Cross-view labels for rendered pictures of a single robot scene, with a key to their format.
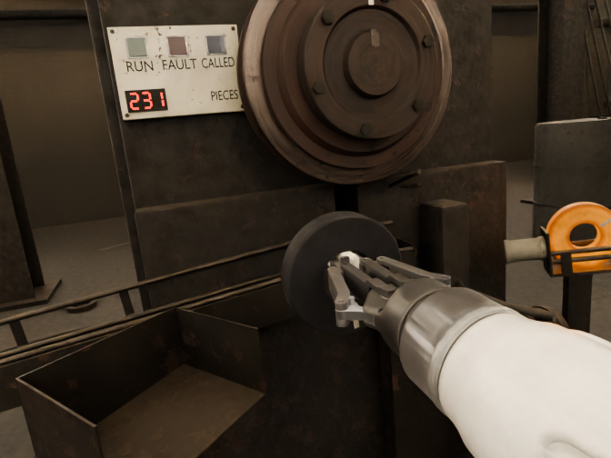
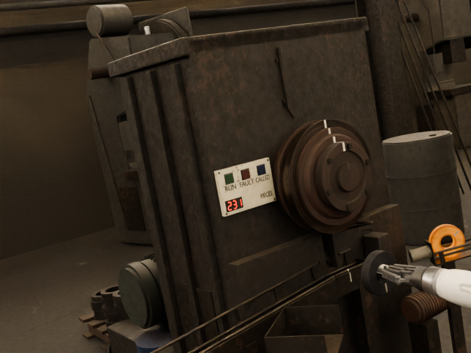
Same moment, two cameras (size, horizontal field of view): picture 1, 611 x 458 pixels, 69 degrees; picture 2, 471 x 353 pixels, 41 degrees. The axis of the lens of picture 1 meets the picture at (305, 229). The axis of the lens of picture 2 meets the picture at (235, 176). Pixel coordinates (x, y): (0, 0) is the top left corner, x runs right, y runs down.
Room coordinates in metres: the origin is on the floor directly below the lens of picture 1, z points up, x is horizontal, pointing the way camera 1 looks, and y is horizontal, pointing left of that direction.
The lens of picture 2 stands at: (-1.33, 0.96, 1.53)
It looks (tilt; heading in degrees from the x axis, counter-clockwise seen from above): 8 degrees down; 343
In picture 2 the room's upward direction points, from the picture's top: 10 degrees counter-clockwise
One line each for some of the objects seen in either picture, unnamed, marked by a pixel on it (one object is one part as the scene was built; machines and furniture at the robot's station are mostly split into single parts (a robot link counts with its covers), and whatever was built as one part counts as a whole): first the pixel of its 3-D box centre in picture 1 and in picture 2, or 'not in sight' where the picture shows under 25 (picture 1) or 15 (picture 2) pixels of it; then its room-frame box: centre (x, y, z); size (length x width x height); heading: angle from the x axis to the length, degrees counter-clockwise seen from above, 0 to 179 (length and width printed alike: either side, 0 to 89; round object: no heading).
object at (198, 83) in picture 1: (180, 72); (246, 186); (1.00, 0.23, 1.15); 0.26 x 0.02 x 0.18; 108
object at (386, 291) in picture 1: (365, 288); (397, 274); (0.44, -0.06, 0.84); 0.11 x 0.01 x 0.04; 19
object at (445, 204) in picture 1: (444, 248); (378, 259); (1.08, -0.35, 0.68); 0.11 x 0.08 x 0.24; 18
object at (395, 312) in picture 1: (411, 312); (416, 277); (0.38, -0.09, 0.84); 0.09 x 0.08 x 0.07; 18
